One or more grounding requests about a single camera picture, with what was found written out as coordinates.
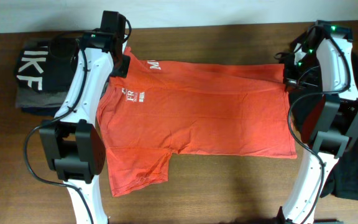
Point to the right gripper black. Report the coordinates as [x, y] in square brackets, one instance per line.
[293, 83]

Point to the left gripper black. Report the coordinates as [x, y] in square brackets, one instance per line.
[122, 70]

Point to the red soccer t-shirt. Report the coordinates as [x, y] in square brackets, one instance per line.
[166, 107]

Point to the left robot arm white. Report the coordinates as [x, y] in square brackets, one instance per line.
[72, 146]

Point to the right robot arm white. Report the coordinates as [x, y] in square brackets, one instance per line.
[320, 65]

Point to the folded black Nike t-shirt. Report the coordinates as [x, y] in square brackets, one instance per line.
[47, 65]

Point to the folded navy t-shirt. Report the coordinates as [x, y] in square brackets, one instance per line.
[41, 111]

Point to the black t-shirt unfolded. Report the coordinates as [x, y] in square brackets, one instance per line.
[342, 181]

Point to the folded grey t-shirt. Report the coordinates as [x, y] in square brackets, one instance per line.
[26, 98]

